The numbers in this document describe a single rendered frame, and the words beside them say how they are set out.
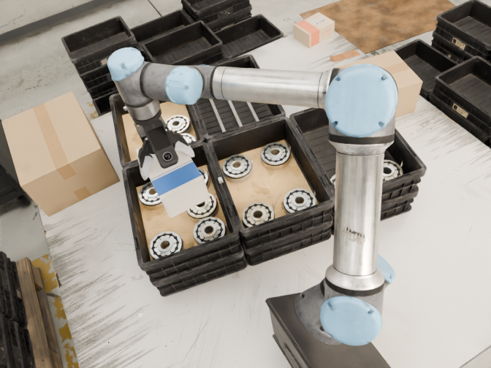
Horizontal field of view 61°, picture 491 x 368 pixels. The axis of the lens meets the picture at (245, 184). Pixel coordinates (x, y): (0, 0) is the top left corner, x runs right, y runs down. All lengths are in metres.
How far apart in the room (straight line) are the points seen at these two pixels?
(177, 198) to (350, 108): 0.54
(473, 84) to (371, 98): 1.88
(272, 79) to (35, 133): 1.12
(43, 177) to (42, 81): 2.24
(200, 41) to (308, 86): 1.87
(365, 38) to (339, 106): 2.77
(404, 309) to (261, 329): 0.43
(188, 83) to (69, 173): 0.88
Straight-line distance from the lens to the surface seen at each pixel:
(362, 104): 0.72
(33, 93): 3.72
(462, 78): 2.60
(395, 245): 1.45
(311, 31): 2.15
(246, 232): 1.19
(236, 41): 2.86
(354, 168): 0.76
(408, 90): 1.74
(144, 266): 1.21
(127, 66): 0.90
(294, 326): 1.03
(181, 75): 0.87
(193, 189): 1.08
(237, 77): 0.94
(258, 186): 1.40
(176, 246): 1.29
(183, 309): 1.38
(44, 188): 1.66
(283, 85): 0.91
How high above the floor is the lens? 1.95
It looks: 52 degrees down
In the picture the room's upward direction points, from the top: 11 degrees counter-clockwise
